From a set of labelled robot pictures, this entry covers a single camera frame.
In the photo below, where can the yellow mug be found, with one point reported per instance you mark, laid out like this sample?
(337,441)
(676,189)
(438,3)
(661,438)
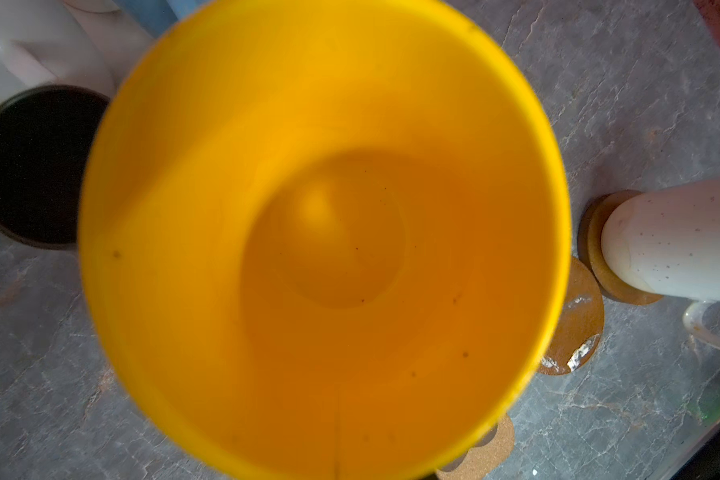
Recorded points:
(325,239)

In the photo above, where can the brown round coaster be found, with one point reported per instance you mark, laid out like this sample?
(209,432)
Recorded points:
(590,252)

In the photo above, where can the dark brown glossy coaster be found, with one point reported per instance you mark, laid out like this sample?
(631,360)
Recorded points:
(580,324)

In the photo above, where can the paw shaped cork coaster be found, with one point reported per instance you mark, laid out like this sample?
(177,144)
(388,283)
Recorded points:
(486,455)

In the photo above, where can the white speckled mug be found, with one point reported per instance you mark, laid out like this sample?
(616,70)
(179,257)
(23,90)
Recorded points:
(667,242)

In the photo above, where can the black mug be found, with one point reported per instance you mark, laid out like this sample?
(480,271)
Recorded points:
(46,135)

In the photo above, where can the blue mug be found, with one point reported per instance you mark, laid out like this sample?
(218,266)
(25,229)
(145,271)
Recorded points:
(158,16)

